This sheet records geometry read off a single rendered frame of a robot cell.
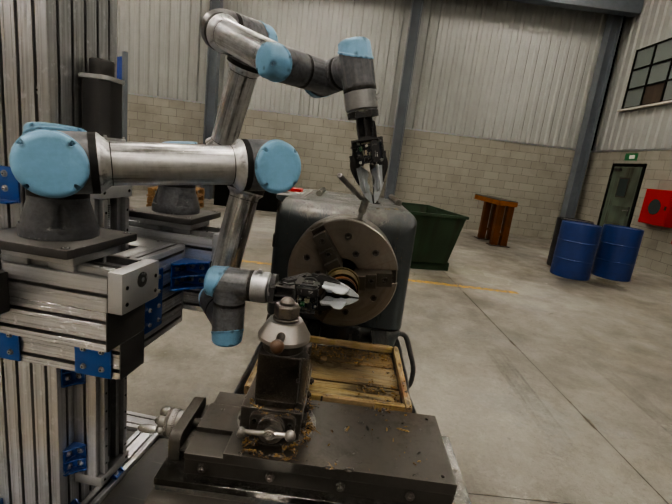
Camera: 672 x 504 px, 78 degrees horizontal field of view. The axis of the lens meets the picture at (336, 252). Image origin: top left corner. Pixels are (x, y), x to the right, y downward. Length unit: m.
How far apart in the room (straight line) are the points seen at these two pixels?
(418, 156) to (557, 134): 3.67
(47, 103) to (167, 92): 10.94
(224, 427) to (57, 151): 0.54
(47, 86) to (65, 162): 0.42
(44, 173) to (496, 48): 11.77
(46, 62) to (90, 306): 0.59
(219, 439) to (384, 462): 0.25
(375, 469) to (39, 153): 0.74
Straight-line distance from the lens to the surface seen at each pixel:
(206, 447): 0.69
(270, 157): 0.92
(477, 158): 11.80
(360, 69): 0.98
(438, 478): 0.68
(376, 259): 1.16
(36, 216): 1.03
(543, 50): 12.70
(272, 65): 0.96
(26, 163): 0.88
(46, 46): 1.26
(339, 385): 1.01
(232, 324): 1.02
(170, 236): 1.44
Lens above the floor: 1.39
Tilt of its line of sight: 12 degrees down
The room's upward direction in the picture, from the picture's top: 7 degrees clockwise
